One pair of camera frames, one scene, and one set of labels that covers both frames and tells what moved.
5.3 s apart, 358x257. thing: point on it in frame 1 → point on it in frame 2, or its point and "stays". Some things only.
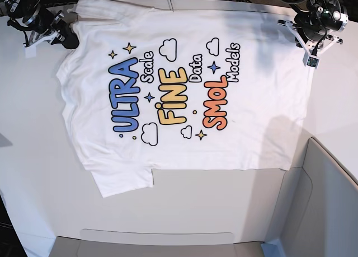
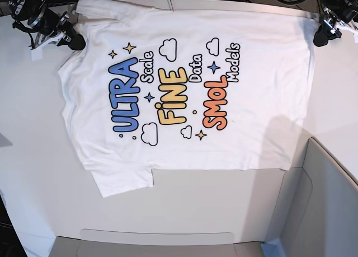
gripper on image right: (310, 45) → (334, 23)
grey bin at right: (317, 213) stays
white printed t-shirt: (170, 84) stays
